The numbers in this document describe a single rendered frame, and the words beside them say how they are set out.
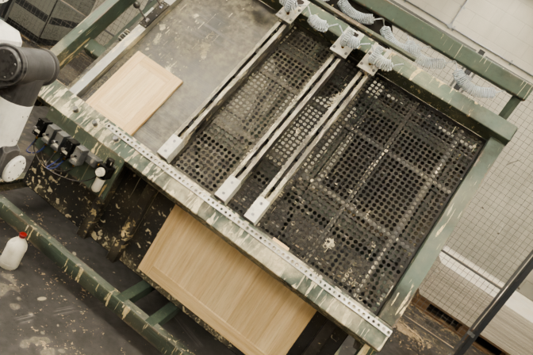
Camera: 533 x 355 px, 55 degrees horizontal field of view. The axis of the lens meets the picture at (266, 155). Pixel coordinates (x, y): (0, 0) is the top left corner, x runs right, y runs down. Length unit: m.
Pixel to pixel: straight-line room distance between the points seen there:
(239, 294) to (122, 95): 1.19
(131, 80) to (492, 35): 5.60
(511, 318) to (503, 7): 3.90
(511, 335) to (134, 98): 4.71
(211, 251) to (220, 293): 0.22
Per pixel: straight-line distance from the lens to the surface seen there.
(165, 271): 2.87
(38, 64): 1.39
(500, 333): 6.17
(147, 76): 2.83
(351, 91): 2.77
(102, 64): 2.89
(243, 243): 2.39
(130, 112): 2.74
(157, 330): 2.74
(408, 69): 2.85
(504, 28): 7.60
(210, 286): 2.78
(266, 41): 2.89
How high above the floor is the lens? 1.73
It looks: 13 degrees down
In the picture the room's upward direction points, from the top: 32 degrees clockwise
